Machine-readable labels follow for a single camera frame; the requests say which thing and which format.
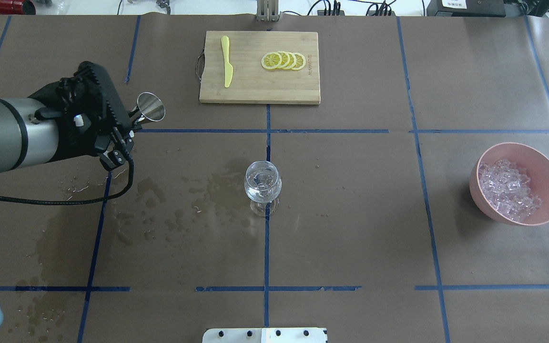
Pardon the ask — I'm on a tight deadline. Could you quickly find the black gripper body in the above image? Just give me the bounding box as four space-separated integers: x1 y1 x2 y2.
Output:
29 79 130 160

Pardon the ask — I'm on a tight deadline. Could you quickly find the steel jigger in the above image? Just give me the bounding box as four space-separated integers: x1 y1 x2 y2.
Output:
134 92 166 124

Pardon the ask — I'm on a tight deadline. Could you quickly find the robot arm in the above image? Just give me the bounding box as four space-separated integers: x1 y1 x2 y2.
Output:
0 76 166 206

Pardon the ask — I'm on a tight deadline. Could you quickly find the clear wine glass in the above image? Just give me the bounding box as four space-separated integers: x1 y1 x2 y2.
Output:
244 161 283 217

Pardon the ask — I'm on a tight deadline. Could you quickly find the clear ice cubes pile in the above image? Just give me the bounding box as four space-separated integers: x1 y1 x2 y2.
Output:
478 159 543 222

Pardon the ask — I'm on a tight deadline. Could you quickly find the yellow plastic knife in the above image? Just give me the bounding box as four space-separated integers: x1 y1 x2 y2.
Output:
221 35 234 88

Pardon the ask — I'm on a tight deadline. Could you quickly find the bamboo cutting board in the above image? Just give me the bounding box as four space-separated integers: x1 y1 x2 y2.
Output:
200 30 322 105

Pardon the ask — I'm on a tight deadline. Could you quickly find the red canister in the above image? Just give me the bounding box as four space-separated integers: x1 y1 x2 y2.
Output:
0 0 36 15

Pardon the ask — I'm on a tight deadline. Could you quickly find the lemon slice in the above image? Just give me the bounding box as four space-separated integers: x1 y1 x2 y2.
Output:
261 52 283 70
276 51 294 70
281 52 304 71
289 52 306 71

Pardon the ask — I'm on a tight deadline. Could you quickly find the pink bowl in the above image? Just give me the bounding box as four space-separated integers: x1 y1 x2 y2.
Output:
468 142 549 226

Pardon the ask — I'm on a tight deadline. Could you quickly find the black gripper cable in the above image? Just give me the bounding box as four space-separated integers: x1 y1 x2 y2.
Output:
0 157 135 206

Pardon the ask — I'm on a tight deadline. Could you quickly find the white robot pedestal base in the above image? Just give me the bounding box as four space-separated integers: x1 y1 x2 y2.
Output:
202 326 328 343

